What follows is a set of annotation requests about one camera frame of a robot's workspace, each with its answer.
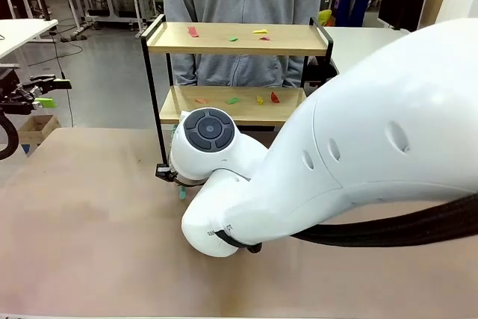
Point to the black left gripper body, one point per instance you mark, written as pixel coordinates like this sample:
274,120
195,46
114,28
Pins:
13,95

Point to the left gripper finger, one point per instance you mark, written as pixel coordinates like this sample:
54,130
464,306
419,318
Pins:
45,103
48,83

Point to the long red paper scrap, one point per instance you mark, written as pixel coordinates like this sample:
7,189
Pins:
192,31

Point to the orange paper scrap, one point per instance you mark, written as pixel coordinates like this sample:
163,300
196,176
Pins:
201,101

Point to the teal fluffy duster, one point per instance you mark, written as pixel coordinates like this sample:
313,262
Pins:
182,192

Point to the small green paper scrap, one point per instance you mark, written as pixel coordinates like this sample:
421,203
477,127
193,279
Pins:
233,39

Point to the small yellow paper scrap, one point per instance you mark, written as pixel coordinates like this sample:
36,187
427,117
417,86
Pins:
259,99

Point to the person right forearm grey sleeve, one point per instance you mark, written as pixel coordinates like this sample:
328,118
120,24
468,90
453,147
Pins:
185,70

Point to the person left forearm grey sleeve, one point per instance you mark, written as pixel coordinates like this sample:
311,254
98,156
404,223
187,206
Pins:
293,72

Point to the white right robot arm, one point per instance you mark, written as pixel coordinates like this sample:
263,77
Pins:
373,128

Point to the cardboard box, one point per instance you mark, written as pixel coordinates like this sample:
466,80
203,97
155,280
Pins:
37,128

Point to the blue tape strip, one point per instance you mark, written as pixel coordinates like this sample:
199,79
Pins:
27,149

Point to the white side table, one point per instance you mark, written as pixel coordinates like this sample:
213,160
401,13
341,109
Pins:
22,31

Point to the black office chair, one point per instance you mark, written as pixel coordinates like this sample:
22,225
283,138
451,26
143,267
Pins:
323,70

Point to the yellow green object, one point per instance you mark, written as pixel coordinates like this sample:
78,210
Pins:
325,18

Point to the white table with round corner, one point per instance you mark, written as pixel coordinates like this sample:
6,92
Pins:
347,42

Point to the black monitor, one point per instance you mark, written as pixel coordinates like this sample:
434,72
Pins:
401,1

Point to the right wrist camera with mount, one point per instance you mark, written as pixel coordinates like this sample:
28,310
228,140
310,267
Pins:
164,173

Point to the black frame wooden shelf rack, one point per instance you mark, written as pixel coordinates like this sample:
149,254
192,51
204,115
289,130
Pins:
231,47

